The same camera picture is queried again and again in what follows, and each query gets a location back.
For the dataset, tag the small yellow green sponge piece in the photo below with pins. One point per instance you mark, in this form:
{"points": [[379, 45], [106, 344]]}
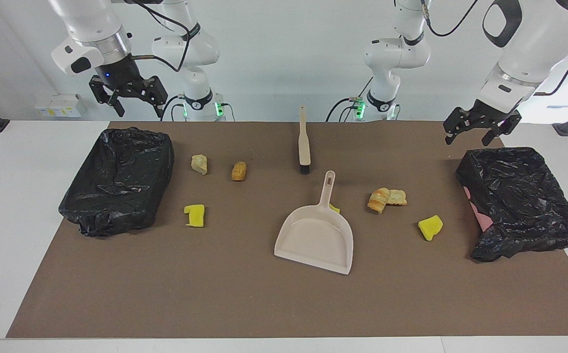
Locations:
{"points": [[334, 209]]}

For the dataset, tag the brown table mat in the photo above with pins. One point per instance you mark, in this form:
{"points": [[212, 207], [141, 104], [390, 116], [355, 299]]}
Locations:
{"points": [[264, 299]]}

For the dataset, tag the large yellow green sponge piece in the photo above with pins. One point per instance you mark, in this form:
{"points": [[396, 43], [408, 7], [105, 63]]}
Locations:
{"points": [[430, 228]]}

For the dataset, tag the beige hand brush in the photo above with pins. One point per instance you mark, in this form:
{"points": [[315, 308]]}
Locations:
{"points": [[304, 142]]}

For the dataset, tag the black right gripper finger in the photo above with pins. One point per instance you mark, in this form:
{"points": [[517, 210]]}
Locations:
{"points": [[156, 93], [98, 90]]}

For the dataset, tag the black bag lined pink bin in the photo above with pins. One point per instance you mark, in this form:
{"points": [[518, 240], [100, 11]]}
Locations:
{"points": [[519, 201]]}

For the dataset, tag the notched yellow sponge piece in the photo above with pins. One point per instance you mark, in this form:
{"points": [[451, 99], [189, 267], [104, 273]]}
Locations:
{"points": [[195, 216]]}

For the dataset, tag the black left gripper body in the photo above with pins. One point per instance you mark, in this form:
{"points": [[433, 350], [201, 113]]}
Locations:
{"points": [[488, 115]]}

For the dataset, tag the white box with yellow labels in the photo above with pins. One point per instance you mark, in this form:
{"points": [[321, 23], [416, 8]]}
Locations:
{"points": [[61, 105]]}

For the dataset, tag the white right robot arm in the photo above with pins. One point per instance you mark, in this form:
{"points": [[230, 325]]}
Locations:
{"points": [[92, 24]]}

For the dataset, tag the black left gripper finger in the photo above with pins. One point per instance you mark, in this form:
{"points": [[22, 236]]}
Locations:
{"points": [[457, 120], [509, 126]]}

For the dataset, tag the brown bread roll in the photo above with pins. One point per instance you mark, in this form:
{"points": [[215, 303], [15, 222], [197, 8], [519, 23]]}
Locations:
{"points": [[238, 171]]}

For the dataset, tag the pale angular bread chunk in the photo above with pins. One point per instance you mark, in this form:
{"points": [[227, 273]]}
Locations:
{"points": [[199, 164]]}

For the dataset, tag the golden croissant piece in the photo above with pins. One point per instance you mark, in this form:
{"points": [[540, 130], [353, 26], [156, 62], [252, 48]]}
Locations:
{"points": [[379, 201]]}

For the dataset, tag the beige plastic dustpan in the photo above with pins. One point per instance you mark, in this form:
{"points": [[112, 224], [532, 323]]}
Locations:
{"points": [[315, 240]]}

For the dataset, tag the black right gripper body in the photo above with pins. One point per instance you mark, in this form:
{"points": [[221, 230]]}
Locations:
{"points": [[119, 73]]}

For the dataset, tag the grey box with green light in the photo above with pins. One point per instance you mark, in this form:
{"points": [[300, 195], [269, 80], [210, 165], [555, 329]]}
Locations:
{"points": [[219, 105], [358, 108]]}

